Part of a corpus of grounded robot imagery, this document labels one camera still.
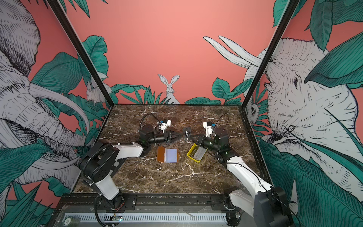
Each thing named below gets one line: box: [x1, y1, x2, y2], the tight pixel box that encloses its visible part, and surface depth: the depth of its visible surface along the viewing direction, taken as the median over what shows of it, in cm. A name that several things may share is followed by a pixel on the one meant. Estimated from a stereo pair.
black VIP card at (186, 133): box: [182, 126, 192, 141], surface depth 81 cm
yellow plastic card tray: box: [186, 142, 208, 163], surface depth 92 cm
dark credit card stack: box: [191, 146, 207, 161], surface depth 90 cm
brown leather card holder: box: [156, 146, 181, 164], surface depth 92 cm
